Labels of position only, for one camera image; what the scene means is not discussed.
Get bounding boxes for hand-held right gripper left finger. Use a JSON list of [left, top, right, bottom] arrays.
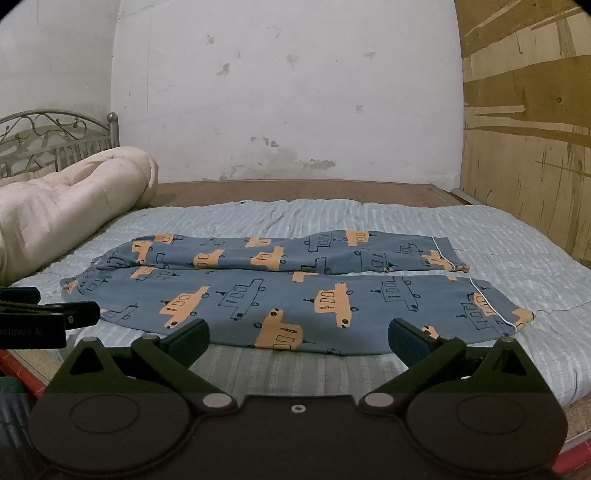
[[46, 318, 239, 414]]

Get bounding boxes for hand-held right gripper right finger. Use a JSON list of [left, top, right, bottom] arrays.
[[358, 318, 549, 413]]

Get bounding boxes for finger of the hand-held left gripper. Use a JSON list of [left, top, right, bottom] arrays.
[[0, 287, 41, 305], [0, 300, 102, 330]]

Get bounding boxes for blue car print pants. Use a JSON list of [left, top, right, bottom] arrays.
[[59, 229, 536, 356]]

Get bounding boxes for cream rolled comforter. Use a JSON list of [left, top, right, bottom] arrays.
[[0, 146, 160, 287]]

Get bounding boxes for light blue striped blanket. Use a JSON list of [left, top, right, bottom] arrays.
[[9, 198, 591, 409]]

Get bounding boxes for grey metal headboard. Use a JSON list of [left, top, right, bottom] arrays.
[[0, 109, 121, 180]]

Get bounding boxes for plywood board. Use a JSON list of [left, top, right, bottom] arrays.
[[455, 0, 591, 268]]

